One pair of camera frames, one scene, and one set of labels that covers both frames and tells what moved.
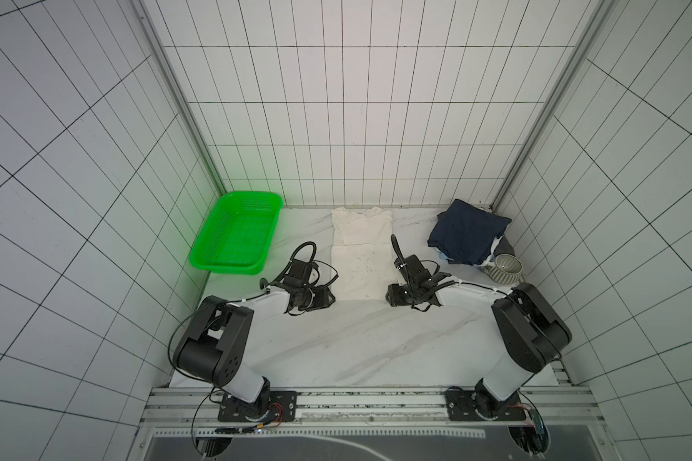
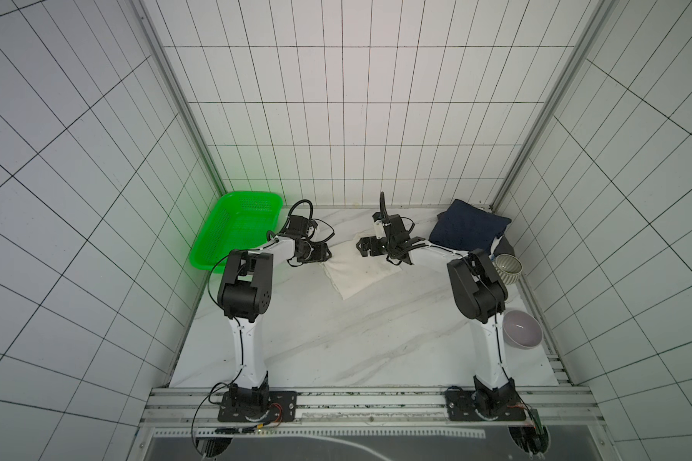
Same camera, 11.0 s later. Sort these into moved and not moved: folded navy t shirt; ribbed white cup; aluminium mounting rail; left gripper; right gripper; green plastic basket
Moved: right gripper; left gripper
Not moved: aluminium mounting rail; green plastic basket; folded navy t shirt; ribbed white cup
